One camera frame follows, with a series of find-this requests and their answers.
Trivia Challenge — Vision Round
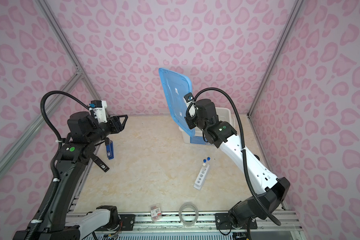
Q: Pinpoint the clear tape roll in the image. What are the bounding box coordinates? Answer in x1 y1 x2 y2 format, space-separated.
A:
178 202 199 228

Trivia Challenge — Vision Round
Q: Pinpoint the blue bin lid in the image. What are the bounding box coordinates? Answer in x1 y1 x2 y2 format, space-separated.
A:
158 68 195 137

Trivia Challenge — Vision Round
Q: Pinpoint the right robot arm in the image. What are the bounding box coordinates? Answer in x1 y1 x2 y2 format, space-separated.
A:
184 97 291 229

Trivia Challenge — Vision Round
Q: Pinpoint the blue lighter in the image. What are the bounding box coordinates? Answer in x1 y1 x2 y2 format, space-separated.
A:
105 138 114 160

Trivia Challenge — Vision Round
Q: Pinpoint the small clear slide box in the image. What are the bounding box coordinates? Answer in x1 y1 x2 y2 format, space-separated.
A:
150 204 162 222

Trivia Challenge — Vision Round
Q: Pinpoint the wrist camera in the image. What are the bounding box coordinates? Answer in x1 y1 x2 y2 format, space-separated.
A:
184 93 195 105
89 100 108 123

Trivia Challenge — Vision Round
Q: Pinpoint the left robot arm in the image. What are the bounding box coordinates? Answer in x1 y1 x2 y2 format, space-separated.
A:
13 112 128 240

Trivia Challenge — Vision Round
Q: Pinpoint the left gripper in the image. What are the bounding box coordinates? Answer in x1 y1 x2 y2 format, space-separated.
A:
88 113 128 146

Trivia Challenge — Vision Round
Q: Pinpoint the white test tube rack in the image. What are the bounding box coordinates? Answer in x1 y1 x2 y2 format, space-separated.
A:
194 164 210 190

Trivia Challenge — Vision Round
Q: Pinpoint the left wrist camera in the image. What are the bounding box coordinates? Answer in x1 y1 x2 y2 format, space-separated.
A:
89 100 108 123

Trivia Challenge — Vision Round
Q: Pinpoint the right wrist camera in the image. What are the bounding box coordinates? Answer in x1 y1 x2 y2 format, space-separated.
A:
184 93 195 105

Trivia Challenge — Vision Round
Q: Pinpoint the white plastic storage bin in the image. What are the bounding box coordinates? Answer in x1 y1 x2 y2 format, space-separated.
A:
179 107 235 146

